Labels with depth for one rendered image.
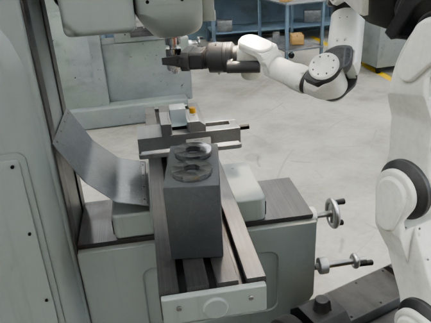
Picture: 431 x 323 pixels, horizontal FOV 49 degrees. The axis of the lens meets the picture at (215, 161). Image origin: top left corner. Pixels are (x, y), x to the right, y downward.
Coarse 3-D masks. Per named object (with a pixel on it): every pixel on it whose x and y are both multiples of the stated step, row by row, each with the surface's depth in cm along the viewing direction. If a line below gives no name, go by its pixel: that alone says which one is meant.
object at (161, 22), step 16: (144, 0) 124; (160, 0) 125; (176, 0) 126; (192, 0) 127; (144, 16) 127; (160, 16) 127; (176, 16) 128; (192, 16) 129; (160, 32) 132; (176, 32) 132; (192, 32) 135
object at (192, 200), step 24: (192, 144) 115; (216, 144) 118; (168, 168) 107; (192, 168) 105; (216, 168) 106; (168, 192) 99; (192, 192) 99; (216, 192) 99; (168, 216) 102; (192, 216) 102; (216, 216) 102; (192, 240) 105; (216, 240) 105
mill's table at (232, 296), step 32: (160, 160) 155; (160, 192) 135; (224, 192) 133; (160, 224) 120; (224, 224) 123; (160, 256) 108; (224, 256) 107; (256, 256) 106; (160, 288) 98; (192, 288) 99; (224, 288) 99; (256, 288) 99; (192, 320) 100
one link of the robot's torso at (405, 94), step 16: (416, 32) 92; (416, 48) 93; (400, 64) 97; (416, 64) 94; (400, 80) 99; (416, 80) 96; (400, 96) 101; (416, 96) 97; (400, 112) 104; (416, 112) 100; (400, 128) 106; (416, 128) 102; (400, 144) 107; (416, 144) 103; (400, 160) 107; (416, 160) 104; (416, 176) 103; (416, 192) 103; (416, 208) 105
